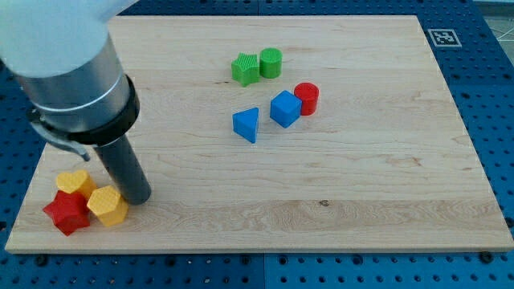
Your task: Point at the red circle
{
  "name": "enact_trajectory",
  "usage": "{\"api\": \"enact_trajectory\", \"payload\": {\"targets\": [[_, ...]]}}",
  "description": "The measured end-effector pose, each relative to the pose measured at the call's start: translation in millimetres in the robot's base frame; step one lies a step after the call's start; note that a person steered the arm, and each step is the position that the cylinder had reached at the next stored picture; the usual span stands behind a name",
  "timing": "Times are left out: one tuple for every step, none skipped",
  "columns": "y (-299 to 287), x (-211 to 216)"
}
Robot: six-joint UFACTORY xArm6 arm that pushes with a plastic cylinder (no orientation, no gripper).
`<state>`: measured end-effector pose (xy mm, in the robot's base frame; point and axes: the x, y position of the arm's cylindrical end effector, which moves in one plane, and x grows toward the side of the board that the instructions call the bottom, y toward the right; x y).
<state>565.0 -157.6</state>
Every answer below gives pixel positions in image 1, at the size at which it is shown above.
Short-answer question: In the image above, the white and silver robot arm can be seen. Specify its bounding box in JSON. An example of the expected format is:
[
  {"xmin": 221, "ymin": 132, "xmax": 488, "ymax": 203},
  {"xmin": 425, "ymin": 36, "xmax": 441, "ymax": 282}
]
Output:
[{"xmin": 1, "ymin": 0, "xmax": 138, "ymax": 145}]

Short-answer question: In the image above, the wooden board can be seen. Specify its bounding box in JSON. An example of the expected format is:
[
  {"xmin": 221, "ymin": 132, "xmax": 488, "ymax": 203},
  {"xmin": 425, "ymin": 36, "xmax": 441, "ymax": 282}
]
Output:
[{"xmin": 6, "ymin": 15, "xmax": 513, "ymax": 254}]

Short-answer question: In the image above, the blue triangle block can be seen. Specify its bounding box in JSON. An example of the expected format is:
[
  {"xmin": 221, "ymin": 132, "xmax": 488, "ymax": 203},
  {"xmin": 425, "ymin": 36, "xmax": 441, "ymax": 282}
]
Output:
[{"xmin": 232, "ymin": 108, "xmax": 259, "ymax": 144}]

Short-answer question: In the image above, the blue cube block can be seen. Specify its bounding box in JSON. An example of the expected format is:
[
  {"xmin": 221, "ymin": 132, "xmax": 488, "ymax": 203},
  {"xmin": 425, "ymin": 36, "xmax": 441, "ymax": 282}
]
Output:
[{"xmin": 270, "ymin": 91, "xmax": 302, "ymax": 128}]

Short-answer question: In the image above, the red cylinder block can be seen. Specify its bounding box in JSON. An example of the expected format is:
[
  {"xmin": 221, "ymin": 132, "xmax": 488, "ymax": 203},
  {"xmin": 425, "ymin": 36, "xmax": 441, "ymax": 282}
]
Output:
[{"xmin": 293, "ymin": 82, "xmax": 320, "ymax": 116}]

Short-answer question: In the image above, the green star block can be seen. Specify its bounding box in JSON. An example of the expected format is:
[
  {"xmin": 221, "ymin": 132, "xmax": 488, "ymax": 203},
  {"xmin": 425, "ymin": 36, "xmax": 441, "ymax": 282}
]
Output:
[{"xmin": 231, "ymin": 52, "xmax": 260, "ymax": 87}]

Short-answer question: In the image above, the green cylinder block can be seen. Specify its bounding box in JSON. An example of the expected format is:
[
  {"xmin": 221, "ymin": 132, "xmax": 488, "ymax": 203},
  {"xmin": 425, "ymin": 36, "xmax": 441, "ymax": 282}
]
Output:
[{"xmin": 259, "ymin": 47, "xmax": 283, "ymax": 79}]

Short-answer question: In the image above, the dark grey cylindrical pointer tool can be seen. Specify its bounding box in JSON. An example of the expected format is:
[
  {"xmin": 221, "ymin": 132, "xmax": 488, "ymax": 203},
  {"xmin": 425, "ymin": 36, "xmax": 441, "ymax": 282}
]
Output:
[{"xmin": 93, "ymin": 136, "xmax": 152, "ymax": 206}]

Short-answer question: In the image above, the yellow hexagon block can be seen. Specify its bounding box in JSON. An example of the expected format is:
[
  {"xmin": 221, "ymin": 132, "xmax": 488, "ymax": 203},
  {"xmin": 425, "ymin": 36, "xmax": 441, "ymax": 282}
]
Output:
[{"xmin": 87, "ymin": 185, "xmax": 129, "ymax": 227}]

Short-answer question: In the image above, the yellow heart block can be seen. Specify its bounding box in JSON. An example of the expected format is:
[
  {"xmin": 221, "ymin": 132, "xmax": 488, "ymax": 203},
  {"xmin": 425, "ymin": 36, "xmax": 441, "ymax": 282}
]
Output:
[{"xmin": 55, "ymin": 169, "xmax": 97, "ymax": 200}]

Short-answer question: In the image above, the red star block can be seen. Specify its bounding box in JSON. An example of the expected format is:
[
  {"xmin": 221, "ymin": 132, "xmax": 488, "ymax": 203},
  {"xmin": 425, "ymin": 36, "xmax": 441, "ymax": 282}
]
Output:
[{"xmin": 43, "ymin": 190, "xmax": 90, "ymax": 236}]

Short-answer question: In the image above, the black and white fiducial tag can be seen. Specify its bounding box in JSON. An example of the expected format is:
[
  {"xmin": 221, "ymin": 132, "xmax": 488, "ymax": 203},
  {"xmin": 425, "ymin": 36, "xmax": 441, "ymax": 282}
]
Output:
[{"xmin": 427, "ymin": 29, "xmax": 462, "ymax": 47}]

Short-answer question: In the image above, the grey cable at arm flange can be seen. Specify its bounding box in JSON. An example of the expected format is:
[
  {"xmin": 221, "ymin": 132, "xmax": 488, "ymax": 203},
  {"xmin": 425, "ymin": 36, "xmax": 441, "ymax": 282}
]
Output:
[{"xmin": 27, "ymin": 110, "xmax": 92, "ymax": 163}]

